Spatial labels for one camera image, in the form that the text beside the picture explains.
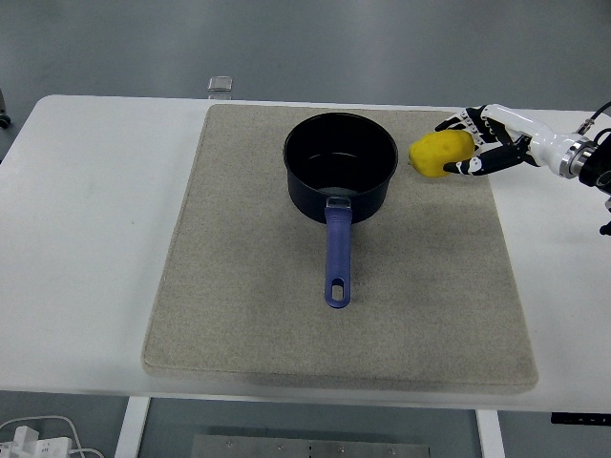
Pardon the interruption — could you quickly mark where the yellow potato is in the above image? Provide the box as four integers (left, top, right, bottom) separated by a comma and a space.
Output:
408, 131, 476, 179

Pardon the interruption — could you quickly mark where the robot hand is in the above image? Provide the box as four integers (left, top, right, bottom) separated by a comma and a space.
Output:
433, 102, 575, 178

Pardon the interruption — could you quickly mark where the white power strip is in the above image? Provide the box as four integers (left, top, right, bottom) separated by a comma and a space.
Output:
0, 426, 78, 458

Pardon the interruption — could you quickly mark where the blue pot with handle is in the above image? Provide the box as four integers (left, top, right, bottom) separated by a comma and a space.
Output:
281, 112, 400, 309

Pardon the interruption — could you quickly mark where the white cable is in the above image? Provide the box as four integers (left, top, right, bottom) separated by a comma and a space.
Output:
0, 414, 104, 458

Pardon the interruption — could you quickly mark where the beige grey table mat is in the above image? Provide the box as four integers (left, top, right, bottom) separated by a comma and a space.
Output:
140, 103, 539, 395

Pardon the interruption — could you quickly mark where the grey metal plate with screws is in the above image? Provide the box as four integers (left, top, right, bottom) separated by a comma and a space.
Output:
190, 433, 433, 458

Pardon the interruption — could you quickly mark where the black table control panel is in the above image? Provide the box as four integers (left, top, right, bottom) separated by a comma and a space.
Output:
550, 411, 611, 426

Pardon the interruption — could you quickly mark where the white table leg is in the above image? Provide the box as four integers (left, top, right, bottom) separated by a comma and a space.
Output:
474, 408, 506, 458
114, 396, 152, 458

